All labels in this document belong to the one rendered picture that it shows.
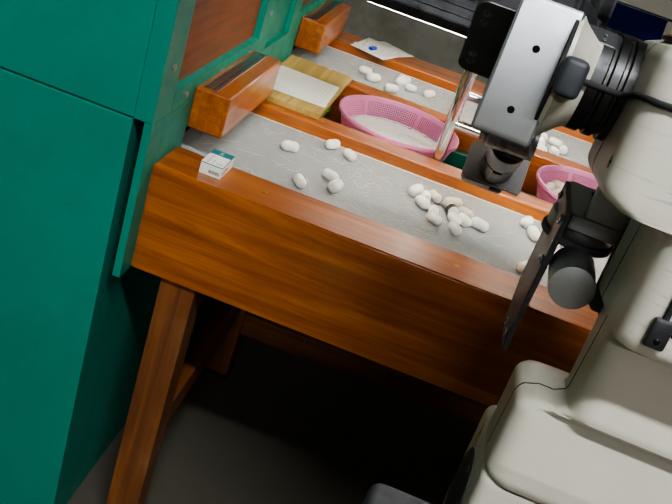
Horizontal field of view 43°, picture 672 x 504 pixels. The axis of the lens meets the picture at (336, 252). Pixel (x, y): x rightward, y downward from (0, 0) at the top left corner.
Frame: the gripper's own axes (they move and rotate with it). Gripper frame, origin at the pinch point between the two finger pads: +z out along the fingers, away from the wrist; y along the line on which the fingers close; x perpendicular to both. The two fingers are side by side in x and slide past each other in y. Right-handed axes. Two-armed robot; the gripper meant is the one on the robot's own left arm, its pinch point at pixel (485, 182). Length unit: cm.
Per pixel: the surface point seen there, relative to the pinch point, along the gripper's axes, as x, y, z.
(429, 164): -3.8, 10.2, 11.7
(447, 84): -45, 12, 64
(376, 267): 25.4, 13.0, -20.3
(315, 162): 6.3, 29.8, 2.8
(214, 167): 20, 41, -21
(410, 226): 14.0, 10.0, -6.5
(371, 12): -103, 48, 154
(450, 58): -98, 13, 156
